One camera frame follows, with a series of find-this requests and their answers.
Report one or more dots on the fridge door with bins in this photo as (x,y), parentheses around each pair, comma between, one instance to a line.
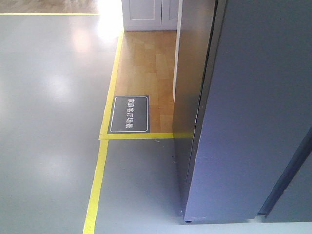
(254,124)

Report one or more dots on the dark grey fridge unit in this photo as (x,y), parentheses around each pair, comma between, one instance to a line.
(291,198)

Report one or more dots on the grey floor sign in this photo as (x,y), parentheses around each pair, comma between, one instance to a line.
(130,114)

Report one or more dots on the white panelled cabinet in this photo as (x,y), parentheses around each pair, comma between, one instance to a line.
(150,15)

